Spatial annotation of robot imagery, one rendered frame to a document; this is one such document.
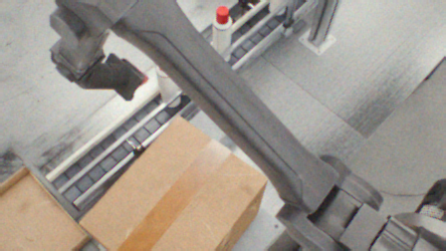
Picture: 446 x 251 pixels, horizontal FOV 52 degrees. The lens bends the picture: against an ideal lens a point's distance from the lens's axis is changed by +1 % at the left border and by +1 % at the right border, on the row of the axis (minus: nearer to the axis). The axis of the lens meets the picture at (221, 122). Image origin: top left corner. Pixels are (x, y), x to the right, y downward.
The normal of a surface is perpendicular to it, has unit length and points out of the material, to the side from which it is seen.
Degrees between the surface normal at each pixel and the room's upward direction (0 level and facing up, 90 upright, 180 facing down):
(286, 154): 38
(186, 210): 0
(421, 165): 0
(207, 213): 0
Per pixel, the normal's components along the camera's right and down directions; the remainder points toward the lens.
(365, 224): -0.06, -0.37
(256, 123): 0.43, 0.04
